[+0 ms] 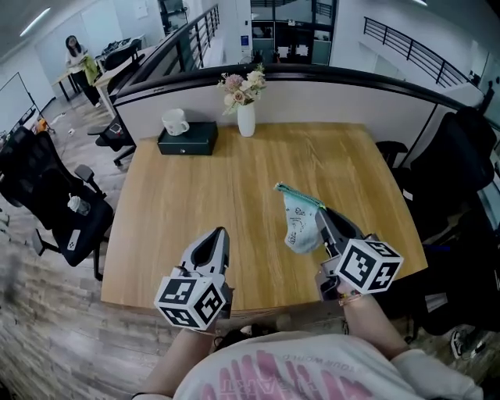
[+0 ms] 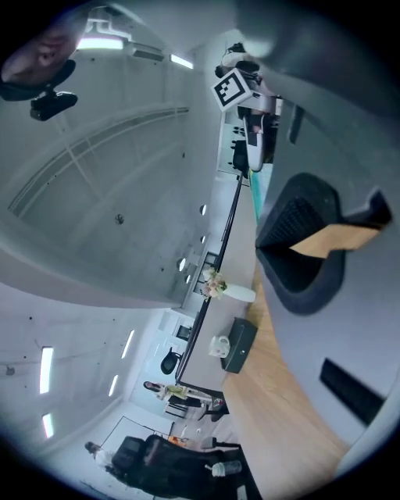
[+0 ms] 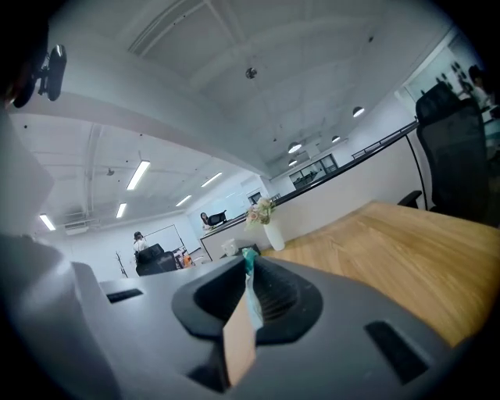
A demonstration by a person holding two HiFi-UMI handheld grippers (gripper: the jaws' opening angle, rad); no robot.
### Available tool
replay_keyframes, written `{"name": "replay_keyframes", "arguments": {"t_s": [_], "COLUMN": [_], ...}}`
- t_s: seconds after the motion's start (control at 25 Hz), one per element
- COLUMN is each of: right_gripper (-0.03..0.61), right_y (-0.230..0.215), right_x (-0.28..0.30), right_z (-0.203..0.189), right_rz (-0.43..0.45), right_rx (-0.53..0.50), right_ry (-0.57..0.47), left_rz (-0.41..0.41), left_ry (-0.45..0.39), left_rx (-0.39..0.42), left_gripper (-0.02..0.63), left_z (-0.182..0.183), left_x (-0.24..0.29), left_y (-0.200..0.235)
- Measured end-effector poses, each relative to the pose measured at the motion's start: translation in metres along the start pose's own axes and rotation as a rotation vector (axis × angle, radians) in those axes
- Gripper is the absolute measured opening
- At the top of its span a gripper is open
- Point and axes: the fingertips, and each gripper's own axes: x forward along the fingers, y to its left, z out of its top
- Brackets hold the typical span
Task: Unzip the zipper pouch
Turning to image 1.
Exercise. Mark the white mug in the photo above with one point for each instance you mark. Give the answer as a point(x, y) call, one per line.
point(175, 123)

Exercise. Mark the beige partition with black rail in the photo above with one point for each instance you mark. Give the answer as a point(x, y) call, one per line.
point(332, 101)

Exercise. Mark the person's left forearm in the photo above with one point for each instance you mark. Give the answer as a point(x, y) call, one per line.
point(176, 363)

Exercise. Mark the white smartphone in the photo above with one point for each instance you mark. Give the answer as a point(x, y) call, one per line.
point(73, 240)

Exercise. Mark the person's white printed shirt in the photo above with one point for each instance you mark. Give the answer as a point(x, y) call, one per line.
point(293, 371)

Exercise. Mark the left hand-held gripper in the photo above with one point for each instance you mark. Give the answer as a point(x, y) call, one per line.
point(187, 301)

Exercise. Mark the black metal balcony railing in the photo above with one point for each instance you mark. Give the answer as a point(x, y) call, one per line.
point(410, 47)

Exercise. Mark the black office chair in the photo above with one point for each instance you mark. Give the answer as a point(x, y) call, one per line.
point(121, 56)
point(449, 164)
point(449, 281)
point(35, 176)
point(113, 140)

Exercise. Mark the pink and cream flower bouquet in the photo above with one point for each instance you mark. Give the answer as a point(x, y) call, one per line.
point(242, 90)

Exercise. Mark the whiteboard on stand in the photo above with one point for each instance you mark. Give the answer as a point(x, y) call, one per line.
point(15, 101)

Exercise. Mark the dark green tissue box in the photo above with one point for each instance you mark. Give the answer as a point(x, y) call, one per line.
point(191, 142)

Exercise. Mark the light blue cloth pouch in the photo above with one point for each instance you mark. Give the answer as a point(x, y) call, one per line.
point(301, 226)

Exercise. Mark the white vase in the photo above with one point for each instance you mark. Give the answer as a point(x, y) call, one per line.
point(246, 121)

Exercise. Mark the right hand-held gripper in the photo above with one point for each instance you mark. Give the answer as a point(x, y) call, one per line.
point(367, 269)

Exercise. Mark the person's right forearm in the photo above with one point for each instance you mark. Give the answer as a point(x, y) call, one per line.
point(375, 328)

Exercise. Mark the ceiling light panel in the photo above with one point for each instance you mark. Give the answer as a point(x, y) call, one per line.
point(35, 22)

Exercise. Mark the black framed glass wall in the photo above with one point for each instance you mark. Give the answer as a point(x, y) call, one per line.
point(293, 35)

